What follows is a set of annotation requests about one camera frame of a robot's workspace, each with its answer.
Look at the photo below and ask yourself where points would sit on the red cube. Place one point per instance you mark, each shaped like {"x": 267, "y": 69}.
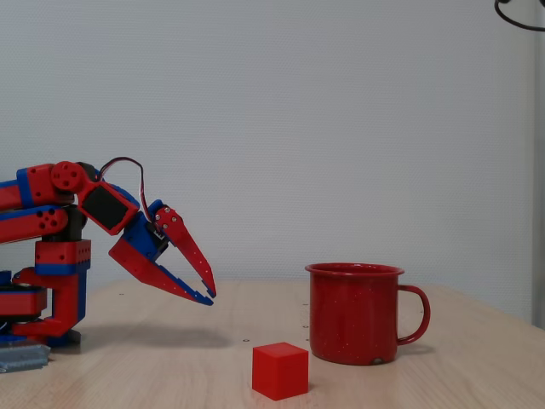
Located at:
{"x": 279, "y": 370}

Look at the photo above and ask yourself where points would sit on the red blue robot arm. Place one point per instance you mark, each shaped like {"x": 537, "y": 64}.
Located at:
{"x": 42, "y": 183}

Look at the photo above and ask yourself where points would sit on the red enamel mug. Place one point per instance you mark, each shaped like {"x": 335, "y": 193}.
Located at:
{"x": 353, "y": 315}

